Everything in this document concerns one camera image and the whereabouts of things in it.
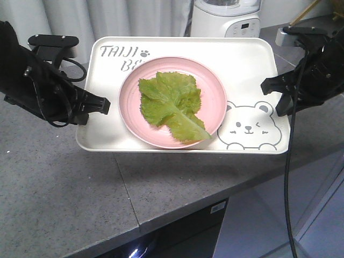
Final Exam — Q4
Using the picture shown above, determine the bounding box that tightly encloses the green lettuce leaf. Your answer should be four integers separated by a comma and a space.
138, 72, 211, 143

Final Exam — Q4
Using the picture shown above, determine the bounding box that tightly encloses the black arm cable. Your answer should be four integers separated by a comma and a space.
283, 48, 310, 258
26, 57, 88, 128

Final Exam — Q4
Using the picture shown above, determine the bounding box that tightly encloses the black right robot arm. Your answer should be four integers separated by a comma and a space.
261, 26, 343, 117

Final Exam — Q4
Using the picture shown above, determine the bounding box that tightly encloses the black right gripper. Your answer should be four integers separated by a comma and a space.
261, 34, 343, 117

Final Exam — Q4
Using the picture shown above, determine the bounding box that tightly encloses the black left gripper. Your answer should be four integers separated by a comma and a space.
3, 48, 111, 127

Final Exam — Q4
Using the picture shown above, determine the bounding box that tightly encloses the white bear print tray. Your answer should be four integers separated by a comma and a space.
76, 37, 290, 154

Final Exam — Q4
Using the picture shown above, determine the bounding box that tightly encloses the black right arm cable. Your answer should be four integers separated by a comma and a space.
283, 48, 310, 258

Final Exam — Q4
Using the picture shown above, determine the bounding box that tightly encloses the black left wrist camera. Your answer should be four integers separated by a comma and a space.
27, 34, 79, 61

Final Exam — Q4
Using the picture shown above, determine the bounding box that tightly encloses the black built-in dishwasher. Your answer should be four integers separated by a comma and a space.
100, 199, 228, 257

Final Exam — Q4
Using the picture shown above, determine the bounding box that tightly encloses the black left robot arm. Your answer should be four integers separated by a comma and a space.
1, 21, 111, 127

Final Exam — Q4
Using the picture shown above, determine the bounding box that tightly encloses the pink round plate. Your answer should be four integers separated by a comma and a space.
118, 57, 227, 150

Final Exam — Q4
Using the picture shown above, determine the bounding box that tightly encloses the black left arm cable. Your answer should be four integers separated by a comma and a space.
26, 57, 88, 128

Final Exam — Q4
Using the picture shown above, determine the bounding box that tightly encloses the white blender appliance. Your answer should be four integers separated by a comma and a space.
190, 0, 261, 38

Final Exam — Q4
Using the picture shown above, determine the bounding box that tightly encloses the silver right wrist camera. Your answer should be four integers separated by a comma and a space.
275, 26, 327, 46

